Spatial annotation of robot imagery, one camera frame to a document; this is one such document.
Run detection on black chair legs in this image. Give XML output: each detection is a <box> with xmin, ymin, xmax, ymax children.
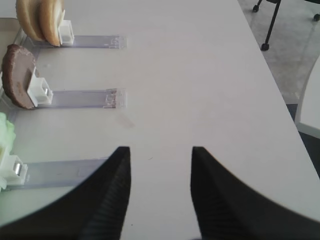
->
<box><xmin>252</xmin><ymin>0</ymin><xmax>320</xmax><ymax>52</ymax></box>

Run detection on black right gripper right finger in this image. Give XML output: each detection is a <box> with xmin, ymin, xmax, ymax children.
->
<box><xmin>190</xmin><ymin>146</ymin><xmax>320</xmax><ymax>240</ymax></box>

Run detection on clear holder rail lettuce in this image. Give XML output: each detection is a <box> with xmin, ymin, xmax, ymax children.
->
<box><xmin>0</xmin><ymin>155</ymin><xmax>107</xmax><ymax>191</ymax></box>

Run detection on white table nearby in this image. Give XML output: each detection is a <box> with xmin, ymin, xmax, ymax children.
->
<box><xmin>294</xmin><ymin>57</ymin><xmax>320</xmax><ymax>139</ymax></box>

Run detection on clear holder rail right buns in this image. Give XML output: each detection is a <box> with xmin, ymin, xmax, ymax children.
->
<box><xmin>58</xmin><ymin>20</ymin><xmax>128</xmax><ymax>49</ymax></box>

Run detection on standing brown meat patty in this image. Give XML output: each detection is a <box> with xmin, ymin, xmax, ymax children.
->
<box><xmin>1</xmin><ymin>44</ymin><xmax>36</xmax><ymax>110</ymax></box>

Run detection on standing green lettuce leaf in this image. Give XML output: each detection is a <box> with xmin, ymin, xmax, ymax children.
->
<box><xmin>0</xmin><ymin>112</ymin><xmax>17</xmax><ymax>190</ymax></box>

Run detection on bun slice far right rear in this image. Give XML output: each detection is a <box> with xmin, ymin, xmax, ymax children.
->
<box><xmin>15</xmin><ymin>0</ymin><xmax>45</xmax><ymax>42</ymax></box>

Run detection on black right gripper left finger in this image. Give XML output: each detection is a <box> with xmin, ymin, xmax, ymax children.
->
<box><xmin>0</xmin><ymin>146</ymin><xmax>131</xmax><ymax>240</ymax></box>

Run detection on bun slice far right front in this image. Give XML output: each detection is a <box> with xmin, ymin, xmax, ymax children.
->
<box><xmin>39</xmin><ymin>0</ymin><xmax>65</xmax><ymax>47</ymax></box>

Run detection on clear holder rail patty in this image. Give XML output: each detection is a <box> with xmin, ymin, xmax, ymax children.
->
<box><xmin>27</xmin><ymin>77</ymin><xmax>127</xmax><ymax>109</ymax></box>

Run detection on bun slice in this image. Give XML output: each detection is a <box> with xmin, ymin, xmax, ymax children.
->
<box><xmin>15</xmin><ymin>0</ymin><xmax>45</xmax><ymax>42</ymax></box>
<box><xmin>39</xmin><ymin>0</ymin><xmax>65</xmax><ymax>47</ymax></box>

